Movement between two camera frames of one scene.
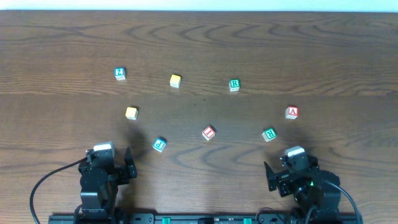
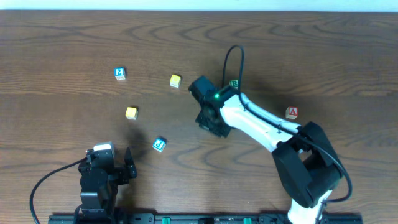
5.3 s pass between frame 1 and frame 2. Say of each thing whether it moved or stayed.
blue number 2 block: stayed
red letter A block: stayed
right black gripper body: moved
